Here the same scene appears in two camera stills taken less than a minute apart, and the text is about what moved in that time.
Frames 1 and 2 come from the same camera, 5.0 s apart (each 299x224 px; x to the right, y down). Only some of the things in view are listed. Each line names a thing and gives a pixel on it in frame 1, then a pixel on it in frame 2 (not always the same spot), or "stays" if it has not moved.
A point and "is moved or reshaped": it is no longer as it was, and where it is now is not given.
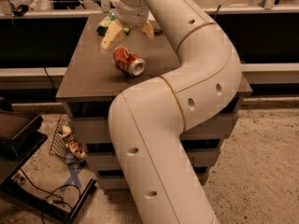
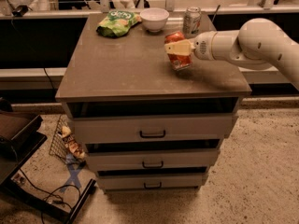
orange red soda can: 129,62 is moved or reshaped
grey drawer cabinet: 100,72 stays
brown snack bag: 72,143 stays
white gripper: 133,16 -> 203,46
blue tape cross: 73,176 stays
